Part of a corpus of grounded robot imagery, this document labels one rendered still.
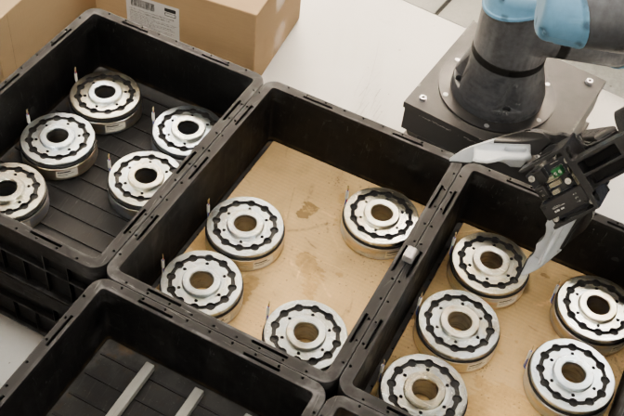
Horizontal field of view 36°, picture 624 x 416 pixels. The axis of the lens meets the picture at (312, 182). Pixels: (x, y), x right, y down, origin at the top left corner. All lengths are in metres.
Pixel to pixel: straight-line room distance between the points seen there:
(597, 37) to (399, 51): 0.82
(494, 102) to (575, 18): 0.54
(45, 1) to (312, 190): 0.60
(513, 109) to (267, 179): 0.42
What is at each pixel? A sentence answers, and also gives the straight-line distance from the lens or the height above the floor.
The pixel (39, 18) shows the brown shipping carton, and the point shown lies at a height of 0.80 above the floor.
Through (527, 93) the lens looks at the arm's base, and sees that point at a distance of 1.55.
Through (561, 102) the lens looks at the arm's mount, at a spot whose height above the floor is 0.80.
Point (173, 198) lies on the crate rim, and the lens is 1.21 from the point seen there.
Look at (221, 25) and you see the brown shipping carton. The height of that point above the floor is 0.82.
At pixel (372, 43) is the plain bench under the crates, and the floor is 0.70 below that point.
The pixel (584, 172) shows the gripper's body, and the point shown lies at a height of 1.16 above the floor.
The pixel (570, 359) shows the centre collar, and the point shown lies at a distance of 1.22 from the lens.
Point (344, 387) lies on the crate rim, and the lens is 1.06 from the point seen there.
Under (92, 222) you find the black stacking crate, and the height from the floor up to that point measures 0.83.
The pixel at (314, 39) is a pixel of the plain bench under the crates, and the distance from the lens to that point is 1.81.
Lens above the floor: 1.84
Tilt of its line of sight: 47 degrees down
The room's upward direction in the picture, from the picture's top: 7 degrees clockwise
